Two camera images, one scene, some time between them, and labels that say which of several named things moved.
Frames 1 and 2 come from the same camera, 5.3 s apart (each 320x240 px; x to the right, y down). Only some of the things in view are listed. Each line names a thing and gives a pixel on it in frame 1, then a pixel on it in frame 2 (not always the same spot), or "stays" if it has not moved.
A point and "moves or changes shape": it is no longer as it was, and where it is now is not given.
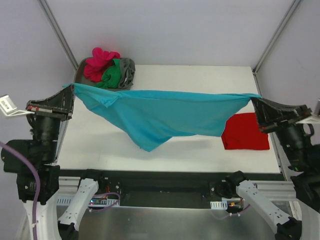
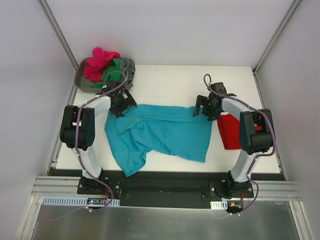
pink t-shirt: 95,66 stays
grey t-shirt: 127,69 stays
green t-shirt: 111,76 stays
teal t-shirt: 152,117 moves or changes shape
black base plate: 172,189 stays
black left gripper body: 49,110 -> 125,105
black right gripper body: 285,121 -> 201,106
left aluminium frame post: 60,33 stays
